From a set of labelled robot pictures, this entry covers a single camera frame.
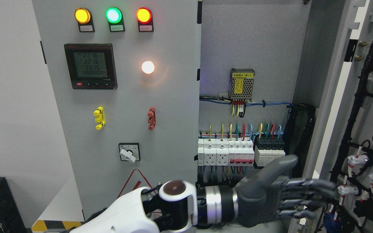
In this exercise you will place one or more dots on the red terminal connector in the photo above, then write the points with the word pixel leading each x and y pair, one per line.
pixel 151 118

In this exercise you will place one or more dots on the grey cabinet door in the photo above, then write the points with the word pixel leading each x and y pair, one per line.
pixel 172 89
pixel 336 78

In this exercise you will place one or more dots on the white indicator light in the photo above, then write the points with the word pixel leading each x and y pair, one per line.
pixel 148 67

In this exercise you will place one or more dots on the yellow indicator light left door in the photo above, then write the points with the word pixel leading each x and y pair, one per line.
pixel 84 20

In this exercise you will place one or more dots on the black digital power meter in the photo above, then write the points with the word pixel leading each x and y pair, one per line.
pixel 91 66

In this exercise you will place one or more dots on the red indicator light left door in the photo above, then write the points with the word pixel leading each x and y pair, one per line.
pixel 145 19

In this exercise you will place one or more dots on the white din rail sockets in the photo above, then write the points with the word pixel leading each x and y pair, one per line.
pixel 213 152

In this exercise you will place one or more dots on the yellow terminal connector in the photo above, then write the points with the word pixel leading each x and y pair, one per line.
pixel 99 118

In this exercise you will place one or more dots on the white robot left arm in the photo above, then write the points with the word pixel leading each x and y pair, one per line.
pixel 176 206

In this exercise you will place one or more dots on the perforated metal power supply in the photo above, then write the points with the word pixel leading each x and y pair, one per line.
pixel 241 83

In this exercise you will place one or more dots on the green indicator light left door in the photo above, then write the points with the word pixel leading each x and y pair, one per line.
pixel 115 20

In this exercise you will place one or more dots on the white rotary selector switch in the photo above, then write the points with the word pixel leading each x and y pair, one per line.
pixel 129 152

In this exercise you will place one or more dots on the red electric hazard warning sticker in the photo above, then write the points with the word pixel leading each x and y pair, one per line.
pixel 132 179

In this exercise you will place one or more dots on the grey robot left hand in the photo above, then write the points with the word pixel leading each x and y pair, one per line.
pixel 271 195

